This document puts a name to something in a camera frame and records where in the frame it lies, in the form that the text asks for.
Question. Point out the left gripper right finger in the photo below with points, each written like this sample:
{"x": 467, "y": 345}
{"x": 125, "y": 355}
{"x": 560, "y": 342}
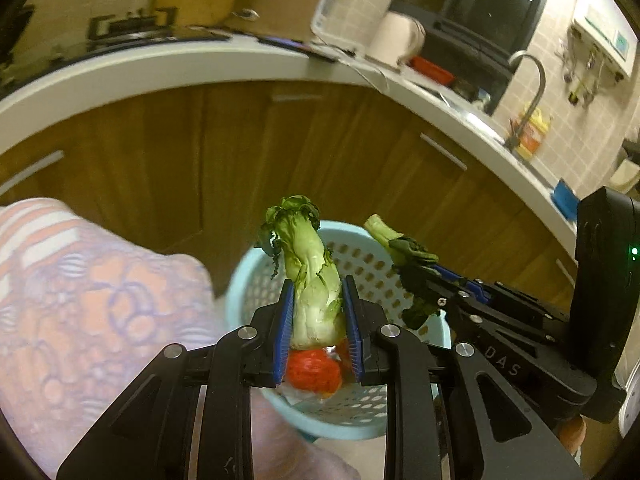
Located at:
{"x": 450, "y": 414}

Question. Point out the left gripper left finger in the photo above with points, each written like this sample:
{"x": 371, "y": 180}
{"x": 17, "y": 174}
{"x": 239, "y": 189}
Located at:
{"x": 187, "y": 414}

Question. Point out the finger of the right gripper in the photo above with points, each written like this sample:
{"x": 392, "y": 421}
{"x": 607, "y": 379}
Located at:
{"x": 430, "y": 293}
{"x": 473, "y": 287}

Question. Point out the small bok choy piece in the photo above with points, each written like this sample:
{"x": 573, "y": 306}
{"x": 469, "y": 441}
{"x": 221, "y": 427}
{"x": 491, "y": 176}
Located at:
{"x": 412, "y": 262}

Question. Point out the large bok choy piece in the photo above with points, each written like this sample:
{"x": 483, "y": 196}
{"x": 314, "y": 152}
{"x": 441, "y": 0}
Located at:
{"x": 289, "y": 236}

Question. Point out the red plastic bag trash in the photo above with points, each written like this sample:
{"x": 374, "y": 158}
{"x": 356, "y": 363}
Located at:
{"x": 321, "y": 371}

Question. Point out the wooden kitchen cabinets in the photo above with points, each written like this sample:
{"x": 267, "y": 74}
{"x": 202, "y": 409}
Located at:
{"x": 193, "y": 170}

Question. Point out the white kitchen timer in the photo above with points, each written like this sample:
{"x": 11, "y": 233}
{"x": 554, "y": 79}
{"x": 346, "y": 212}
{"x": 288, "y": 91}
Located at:
{"x": 321, "y": 14}

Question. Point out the blue sponge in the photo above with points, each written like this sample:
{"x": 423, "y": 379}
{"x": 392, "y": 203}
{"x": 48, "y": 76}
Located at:
{"x": 565, "y": 200}

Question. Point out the striped pink patterned tablecloth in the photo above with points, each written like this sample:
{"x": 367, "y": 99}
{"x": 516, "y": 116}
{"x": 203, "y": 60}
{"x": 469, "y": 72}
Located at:
{"x": 83, "y": 312}

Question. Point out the yellow dish soap bottle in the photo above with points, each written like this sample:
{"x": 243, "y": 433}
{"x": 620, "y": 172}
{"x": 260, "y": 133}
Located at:
{"x": 534, "y": 133}

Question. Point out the red tray on counter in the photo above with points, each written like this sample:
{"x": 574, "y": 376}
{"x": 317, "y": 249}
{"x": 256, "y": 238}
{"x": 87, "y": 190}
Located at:
{"x": 431, "y": 70}

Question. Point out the white electric kettle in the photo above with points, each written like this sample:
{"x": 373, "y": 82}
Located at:
{"x": 398, "y": 39}

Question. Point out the black smartphone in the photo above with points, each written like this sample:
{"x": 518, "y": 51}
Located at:
{"x": 279, "y": 42}

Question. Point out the black gas stove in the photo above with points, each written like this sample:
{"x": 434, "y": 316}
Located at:
{"x": 105, "y": 34}

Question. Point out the white wall water heater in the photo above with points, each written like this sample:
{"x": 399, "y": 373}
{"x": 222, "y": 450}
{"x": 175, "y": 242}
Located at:
{"x": 605, "y": 25}

